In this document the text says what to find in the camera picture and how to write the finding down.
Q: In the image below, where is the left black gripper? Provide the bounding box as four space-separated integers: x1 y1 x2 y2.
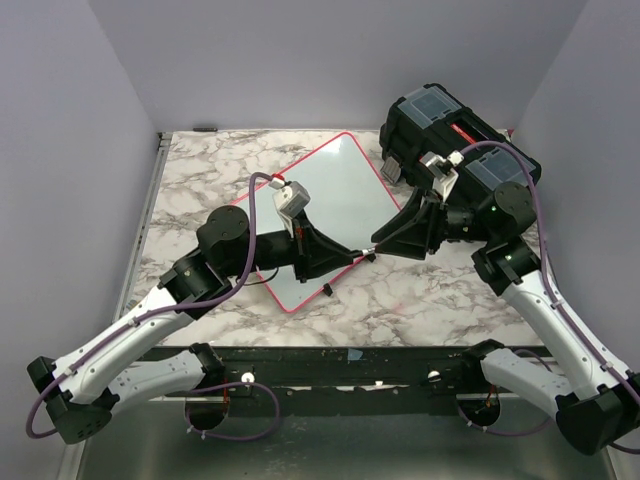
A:
224 210 354 284

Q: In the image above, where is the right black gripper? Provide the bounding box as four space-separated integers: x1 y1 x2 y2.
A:
371 186 496 260

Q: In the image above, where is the whiteboard marker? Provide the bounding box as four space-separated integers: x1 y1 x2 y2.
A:
361 247 378 262

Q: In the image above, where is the pink-framed whiteboard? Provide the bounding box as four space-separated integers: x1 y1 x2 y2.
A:
255 132 400 313

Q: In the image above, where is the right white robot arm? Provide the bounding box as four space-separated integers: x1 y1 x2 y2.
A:
371 182 639 455

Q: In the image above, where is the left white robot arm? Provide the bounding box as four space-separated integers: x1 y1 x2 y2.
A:
27 205 369 444

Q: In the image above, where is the black red toolbox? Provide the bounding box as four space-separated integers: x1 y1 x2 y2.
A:
379 83 527 207

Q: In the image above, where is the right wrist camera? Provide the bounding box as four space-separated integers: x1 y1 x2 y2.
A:
420 151 464 202

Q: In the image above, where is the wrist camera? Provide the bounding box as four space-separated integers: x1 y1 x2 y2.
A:
420 151 464 202
269 175 311 220

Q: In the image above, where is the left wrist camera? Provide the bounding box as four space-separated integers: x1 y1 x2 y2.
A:
269 175 311 220

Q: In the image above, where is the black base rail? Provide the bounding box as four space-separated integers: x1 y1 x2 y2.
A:
187 347 504 425

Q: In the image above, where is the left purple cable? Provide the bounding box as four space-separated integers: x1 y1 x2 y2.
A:
25 172 281 442

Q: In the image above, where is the purple cable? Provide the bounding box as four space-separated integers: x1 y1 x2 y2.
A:
25 172 281 442
457 141 640 454

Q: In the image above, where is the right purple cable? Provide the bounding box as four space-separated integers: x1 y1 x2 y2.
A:
457 141 640 454

